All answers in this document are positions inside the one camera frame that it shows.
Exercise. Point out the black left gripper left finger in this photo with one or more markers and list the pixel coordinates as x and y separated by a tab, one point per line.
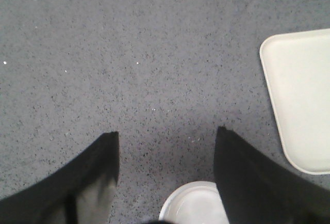
79	192

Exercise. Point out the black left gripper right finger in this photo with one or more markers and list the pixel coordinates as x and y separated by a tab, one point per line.
255	189

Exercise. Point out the white smiley mug black handle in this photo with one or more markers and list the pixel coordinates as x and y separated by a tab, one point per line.
194	202

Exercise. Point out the cream rectangular plastic tray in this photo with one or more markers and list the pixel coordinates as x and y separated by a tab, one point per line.
296	69

